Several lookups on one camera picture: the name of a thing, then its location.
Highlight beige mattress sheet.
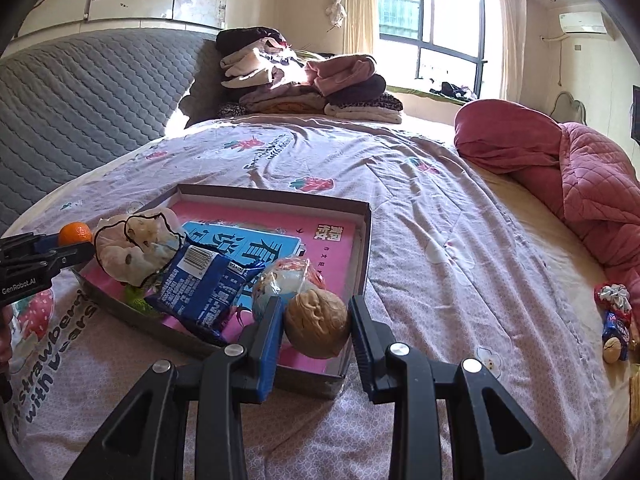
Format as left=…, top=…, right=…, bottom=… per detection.
left=472, top=165, right=640, bottom=436

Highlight patterned snack bag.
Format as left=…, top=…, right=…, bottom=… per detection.
left=595, top=284, right=632, bottom=316

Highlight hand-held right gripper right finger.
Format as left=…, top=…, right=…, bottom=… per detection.
left=347, top=294, right=573, bottom=480

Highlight pink and blue book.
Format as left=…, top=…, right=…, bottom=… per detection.
left=80, top=200, right=357, bottom=376

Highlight white air conditioner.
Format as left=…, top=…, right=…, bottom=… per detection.
left=558, top=11, right=613, bottom=38

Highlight grey quilted headboard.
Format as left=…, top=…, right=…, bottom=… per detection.
left=0, top=27, right=221, bottom=233

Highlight walnut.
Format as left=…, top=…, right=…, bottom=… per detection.
left=284, top=290, right=351, bottom=359

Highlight pink fleece garment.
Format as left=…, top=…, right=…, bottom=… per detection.
left=304, top=54, right=378, bottom=97

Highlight cream scrunchie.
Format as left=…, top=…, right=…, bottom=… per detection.
left=94, top=211, right=187, bottom=291

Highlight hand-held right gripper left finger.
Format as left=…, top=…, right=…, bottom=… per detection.
left=65, top=296, right=285, bottom=480

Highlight blue snack packet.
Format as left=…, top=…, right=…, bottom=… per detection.
left=145, top=240, right=266, bottom=346

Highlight grey cardboard box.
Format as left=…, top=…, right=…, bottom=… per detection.
left=70, top=184, right=373, bottom=401

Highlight dark clothes on windowsill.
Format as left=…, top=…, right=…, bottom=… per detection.
left=430, top=80, right=478, bottom=101

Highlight white curved chair back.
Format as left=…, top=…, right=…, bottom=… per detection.
left=550, top=91, right=587, bottom=123

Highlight green windowsill cushion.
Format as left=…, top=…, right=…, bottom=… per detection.
left=385, top=85, right=476, bottom=106

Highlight black framed window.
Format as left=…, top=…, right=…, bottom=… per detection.
left=375, top=0, right=488, bottom=96

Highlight person's left hand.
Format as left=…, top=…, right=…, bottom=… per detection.
left=0, top=305, right=13, bottom=361

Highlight tangerine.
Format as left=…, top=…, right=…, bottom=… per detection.
left=58, top=221, right=94, bottom=247

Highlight cream curtain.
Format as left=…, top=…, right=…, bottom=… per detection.
left=495, top=0, right=528, bottom=103
left=342, top=0, right=381, bottom=56

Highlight black garment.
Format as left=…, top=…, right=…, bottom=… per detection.
left=216, top=26, right=288, bottom=53

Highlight leopard print garment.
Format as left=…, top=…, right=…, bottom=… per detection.
left=372, top=91, right=403, bottom=111

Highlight dark purple garment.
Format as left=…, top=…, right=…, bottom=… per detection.
left=325, top=74, right=388, bottom=107

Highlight tan folded garment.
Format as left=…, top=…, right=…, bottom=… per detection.
left=240, top=82, right=328, bottom=115

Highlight blue toy egg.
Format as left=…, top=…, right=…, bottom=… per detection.
left=251, top=256, right=326, bottom=321

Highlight pink quilt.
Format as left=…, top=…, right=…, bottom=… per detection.
left=454, top=100, right=640, bottom=311

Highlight beige printed garment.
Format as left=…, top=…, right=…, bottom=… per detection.
left=220, top=42, right=306, bottom=91

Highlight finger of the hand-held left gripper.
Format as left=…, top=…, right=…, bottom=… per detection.
left=0, top=242, right=96, bottom=281
left=0, top=232, right=62, bottom=261

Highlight small doll toy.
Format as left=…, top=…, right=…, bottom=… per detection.
left=601, top=310, right=632, bottom=363

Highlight green fuzzy ring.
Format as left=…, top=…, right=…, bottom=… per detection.
left=122, top=285, right=157, bottom=312

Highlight cream folded garment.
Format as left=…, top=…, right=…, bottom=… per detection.
left=325, top=102, right=403, bottom=125

